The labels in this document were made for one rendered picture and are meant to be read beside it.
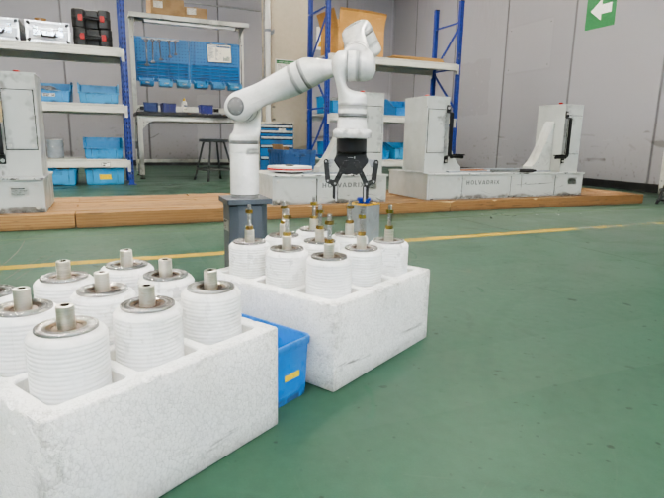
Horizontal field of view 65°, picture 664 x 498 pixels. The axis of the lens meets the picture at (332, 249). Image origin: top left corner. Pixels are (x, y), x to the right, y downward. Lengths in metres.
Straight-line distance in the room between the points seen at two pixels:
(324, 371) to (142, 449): 0.42
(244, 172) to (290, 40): 6.15
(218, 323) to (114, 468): 0.25
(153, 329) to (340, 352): 0.42
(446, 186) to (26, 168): 2.63
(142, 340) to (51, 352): 0.12
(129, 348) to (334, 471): 0.35
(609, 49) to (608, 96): 0.51
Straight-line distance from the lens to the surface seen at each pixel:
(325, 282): 1.05
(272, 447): 0.91
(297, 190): 3.36
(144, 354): 0.78
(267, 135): 6.76
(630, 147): 6.73
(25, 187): 3.18
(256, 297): 1.15
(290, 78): 1.64
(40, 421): 0.69
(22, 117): 3.23
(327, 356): 1.05
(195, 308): 0.84
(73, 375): 0.72
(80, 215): 3.10
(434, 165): 3.89
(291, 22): 7.84
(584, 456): 0.99
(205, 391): 0.82
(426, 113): 3.85
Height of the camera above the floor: 0.49
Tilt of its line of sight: 12 degrees down
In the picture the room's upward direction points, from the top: 1 degrees clockwise
